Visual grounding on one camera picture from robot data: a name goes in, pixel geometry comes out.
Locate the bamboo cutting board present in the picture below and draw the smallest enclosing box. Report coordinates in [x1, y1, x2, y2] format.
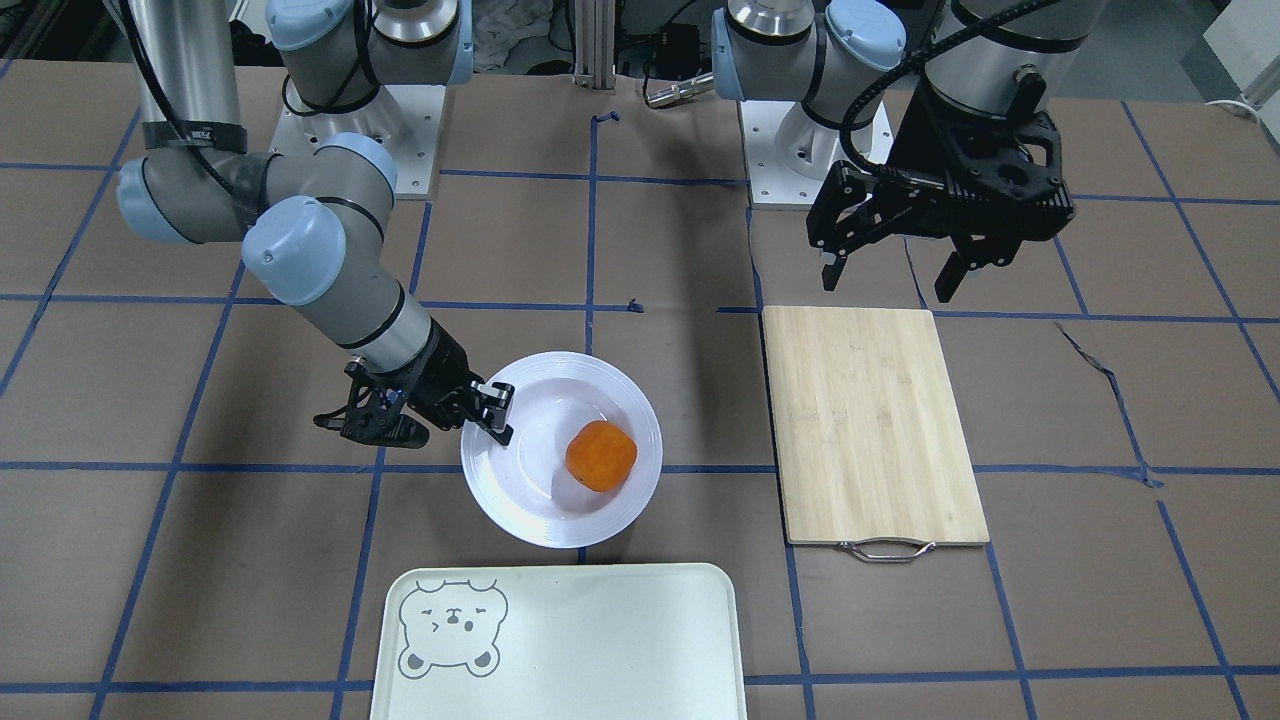
[762, 305, 989, 561]

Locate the white round plate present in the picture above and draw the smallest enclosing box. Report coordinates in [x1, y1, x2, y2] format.
[460, 351, 663, 548]

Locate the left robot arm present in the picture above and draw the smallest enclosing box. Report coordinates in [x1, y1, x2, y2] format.
[710, 1, 1105, 304]

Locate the orange fruit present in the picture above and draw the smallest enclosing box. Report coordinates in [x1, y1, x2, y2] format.
[564, 420, 637, 493]

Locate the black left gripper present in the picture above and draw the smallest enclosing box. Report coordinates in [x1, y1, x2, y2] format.
[806, 64, 1075, 304]

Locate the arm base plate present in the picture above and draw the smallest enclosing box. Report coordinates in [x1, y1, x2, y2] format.
[269, 79, 447, 200]
[739, 101, 846, 211]

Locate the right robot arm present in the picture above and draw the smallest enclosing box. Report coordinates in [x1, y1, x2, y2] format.
[113, 1, 515, 448]

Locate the aluminium frame post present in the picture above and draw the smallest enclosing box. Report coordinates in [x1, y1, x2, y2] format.
[572, 0, 617, 94]

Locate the cream bear tray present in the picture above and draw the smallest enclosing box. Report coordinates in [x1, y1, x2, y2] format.
[370, 562, 748, 719]

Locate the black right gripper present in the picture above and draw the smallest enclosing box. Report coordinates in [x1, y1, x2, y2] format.
[314, 320, 516, 448]

